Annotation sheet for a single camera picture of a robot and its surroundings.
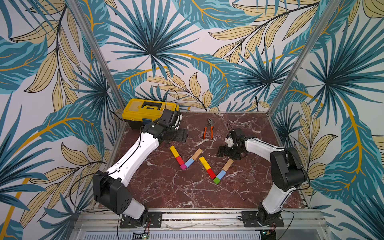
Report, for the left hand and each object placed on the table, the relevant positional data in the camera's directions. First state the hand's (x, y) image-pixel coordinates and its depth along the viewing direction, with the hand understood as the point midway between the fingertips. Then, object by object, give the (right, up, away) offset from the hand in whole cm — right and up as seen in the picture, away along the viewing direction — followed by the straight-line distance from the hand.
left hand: (179, 136), depth 79 cm
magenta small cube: (+1, -19, +11) cm, 22 cm away
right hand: (+27, -13, +16) cm, 34 cm away
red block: (-1, -16, +13) cm, 21 cm away
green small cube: (+21, -26, +7) cm, 34 cm away
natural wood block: (+10, -13, +16) cm, 23 cm away
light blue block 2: (+24, -23, +9) cm, 34 cm away
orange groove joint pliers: (+16, +3, +29) cm, 34 cm away
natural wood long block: (+29, -18, +13) cm, 37 cm away
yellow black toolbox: (-27, +14, +15) cm, 34 cm away
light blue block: (+5, -17, +13) cm, 22 cm away
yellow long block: (+15, -19, +13) cm, 27 cm away
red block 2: (+18, -23, +9) cm, 30 cm away
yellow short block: (-5, -11, +18) cm, 22 cm away
